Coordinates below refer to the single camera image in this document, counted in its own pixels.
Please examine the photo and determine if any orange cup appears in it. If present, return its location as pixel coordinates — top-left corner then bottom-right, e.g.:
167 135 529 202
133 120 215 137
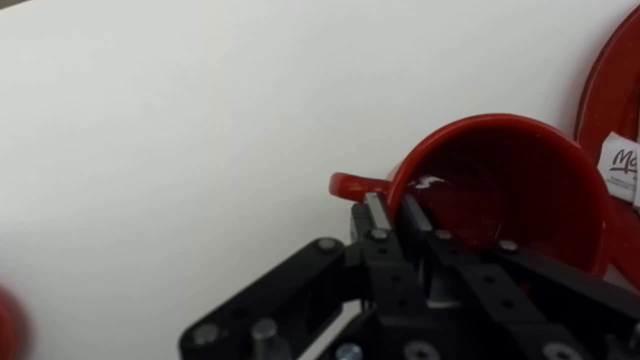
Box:
327 111 612 280

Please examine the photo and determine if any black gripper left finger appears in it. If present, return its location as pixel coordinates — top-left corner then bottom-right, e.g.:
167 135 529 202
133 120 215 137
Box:
178 190 428 360

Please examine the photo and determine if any white sugar packet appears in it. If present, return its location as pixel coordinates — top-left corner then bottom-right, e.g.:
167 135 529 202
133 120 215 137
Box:
593 129 640 208

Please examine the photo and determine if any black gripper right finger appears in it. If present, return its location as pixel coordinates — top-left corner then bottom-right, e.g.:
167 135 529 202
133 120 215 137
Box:
398 191 640 360

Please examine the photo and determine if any orange plate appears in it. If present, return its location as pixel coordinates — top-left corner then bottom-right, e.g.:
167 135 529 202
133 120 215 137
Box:
572 3 640 289

